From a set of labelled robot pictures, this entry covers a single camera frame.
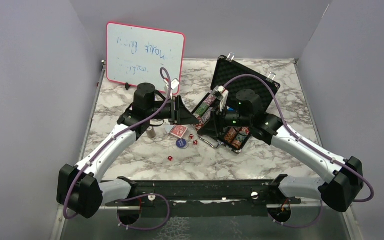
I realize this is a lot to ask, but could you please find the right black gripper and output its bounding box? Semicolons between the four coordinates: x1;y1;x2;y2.
198;102;252;138

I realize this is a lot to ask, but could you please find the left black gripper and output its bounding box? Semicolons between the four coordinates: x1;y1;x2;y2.
146;95;200;125

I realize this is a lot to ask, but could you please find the brown chip stack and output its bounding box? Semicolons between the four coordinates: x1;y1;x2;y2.
146;127;156;139

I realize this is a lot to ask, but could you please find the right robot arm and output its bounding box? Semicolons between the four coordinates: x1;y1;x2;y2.
194;87;365;213

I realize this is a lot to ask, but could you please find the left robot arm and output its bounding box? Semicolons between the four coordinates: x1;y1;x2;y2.
56;83;199;219

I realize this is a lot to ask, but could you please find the red playing card deck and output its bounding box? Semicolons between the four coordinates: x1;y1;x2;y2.
169;125;188;139

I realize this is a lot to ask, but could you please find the blue dealer button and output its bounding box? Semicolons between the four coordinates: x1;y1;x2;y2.
175;138;189;150

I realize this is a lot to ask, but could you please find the black poker case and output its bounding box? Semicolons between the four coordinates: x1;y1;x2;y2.
192;55;281;154

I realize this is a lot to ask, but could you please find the pink framed whiteboard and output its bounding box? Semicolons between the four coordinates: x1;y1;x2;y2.
106;22;186;92

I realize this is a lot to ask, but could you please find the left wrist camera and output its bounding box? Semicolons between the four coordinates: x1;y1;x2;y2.
164;78;180;98

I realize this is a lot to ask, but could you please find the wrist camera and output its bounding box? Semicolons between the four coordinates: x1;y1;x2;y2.
164;78;180;98
211;86;229;111

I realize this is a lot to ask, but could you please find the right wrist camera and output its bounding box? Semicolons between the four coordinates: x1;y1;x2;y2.
211;86;229;111

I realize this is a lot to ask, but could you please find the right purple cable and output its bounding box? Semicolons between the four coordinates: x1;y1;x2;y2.
223;74;375;229

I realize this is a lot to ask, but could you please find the purple cable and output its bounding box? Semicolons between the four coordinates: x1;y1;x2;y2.
62;67;173;232
223;74;375;229

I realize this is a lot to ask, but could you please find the black mounting rail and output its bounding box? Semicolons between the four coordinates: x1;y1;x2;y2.
105;179;307;218

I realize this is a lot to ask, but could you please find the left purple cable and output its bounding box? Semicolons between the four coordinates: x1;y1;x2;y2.
62;67;173;232

